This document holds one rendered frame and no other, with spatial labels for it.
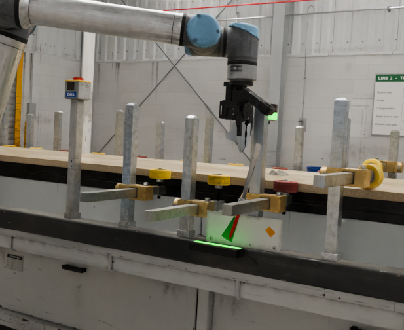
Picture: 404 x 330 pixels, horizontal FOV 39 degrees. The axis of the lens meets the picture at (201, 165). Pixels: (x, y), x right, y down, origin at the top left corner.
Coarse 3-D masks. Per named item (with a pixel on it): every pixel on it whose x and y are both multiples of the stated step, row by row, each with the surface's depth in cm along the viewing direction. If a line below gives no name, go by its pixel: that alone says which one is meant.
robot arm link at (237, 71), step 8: (232, 64) 168; (240, 64) 167; (232, 72) 168; (240, 72) 167; (248, 72) 168; (256, 72) 170; (232, 80) 170; (240, 80) 169; (248, 80) 169; (256, 80) 171
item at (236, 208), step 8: (248, 200) 166; (256, 200) 167; (264, 200) 170; (288, 200) 187; (224, 208) 153; (232, 208) 153; (240, 208) 157; (248, 208) 161; (256, 208) 166; (264, 208) 171
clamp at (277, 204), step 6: (252, 198) 177; (270, 198) 174; (276, 198) 173; (282, 198) 173; (270, 204) 174; (276, 204) 173; (282, 204) 174; (264, 210) 175; (270, 210) 174; (276, 210) 173; (282, 210) 174
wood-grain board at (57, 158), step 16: (0, 160) 263; (16, 160) 257; (32, 160) 252; (48, 160) 247; (64, 160) 244; (96, 160) 258; (112, 160) 266; (144, 160) 282; (160, 160) 291; (176, 160) 300; (176, 176) 214; (240, 176) 207; (272, 176) 217; (288, 176) 222; (304, 176) 228; (320, 192) 186; (352, 192) 181; (368, 192) 179; (384, 192) 176; (400, 192) 174
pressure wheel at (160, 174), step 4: (152, 168) 214; (156, 168) 216; (160, 168) 212; (152, 172) 210; (156, 172) 209; (160, 172) 209; (164, 172) 210; (168, 172) 211; (152, 176) 210; (156, 176) 209; (160, 176) 209; (164, 176) 210; (168, 176) 211; (156, 180) 213; (160, 180) 212; (160, 184) 213
